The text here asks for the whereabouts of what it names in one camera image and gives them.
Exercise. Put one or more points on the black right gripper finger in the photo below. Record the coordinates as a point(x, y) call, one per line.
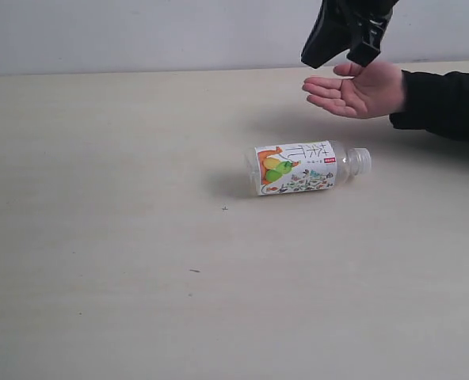
point(367, 22)

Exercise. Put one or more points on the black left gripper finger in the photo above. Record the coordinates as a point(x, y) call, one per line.
point(331, 34)

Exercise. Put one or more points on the black sleeved forearm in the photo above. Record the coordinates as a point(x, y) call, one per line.
point(438, 104)

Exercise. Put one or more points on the orange pear label tea bottle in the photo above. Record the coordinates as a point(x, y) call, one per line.
point(304, 167)

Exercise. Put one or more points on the bare open human hand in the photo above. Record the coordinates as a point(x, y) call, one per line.
point(358, 92)

